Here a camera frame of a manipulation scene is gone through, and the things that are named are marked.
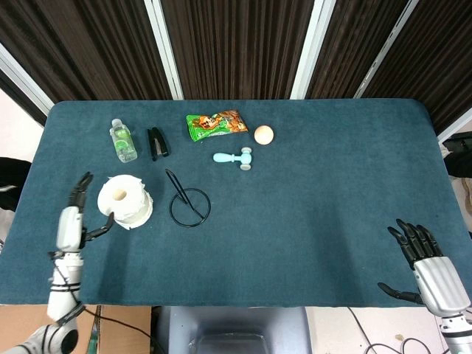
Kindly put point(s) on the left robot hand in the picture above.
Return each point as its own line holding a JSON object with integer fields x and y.
{"x": 75, "y": 225}

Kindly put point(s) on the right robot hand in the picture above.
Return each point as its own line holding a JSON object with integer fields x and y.
{"x": 437, "y": 287}

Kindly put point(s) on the white toilet paper roll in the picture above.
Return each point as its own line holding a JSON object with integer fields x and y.
{"x": 124, "y": 201}

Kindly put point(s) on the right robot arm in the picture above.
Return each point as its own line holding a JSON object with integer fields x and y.
{"x": 457, "y": 333}

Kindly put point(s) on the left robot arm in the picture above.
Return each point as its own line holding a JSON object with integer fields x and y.
{"x": 62, "y": 295}

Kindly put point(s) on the dark bag at table side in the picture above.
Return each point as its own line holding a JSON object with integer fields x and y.
{"x": 11, "y": 184}

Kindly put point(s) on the clear plastic bottle green label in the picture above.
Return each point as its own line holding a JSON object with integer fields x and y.
{"x": 122, "y": 141}

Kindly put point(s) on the brown cardboard box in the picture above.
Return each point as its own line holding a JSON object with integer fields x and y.
{"x": 118, "y": 332}

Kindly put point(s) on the black stapler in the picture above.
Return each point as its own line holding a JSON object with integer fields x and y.
{"x": 158, "y": 143}

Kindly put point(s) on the black object beside table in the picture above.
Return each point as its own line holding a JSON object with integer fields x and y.
{"x": 459, "y": 155}

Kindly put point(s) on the green orange snack packet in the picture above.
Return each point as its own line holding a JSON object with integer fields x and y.
{"x": 215, "y": 125}

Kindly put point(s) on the light blue toy hammer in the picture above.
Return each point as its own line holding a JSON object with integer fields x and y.
{"x": 236, "y": 158}

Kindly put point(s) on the beige egg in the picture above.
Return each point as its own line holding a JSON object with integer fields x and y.
{"x": 264, "y": 134}

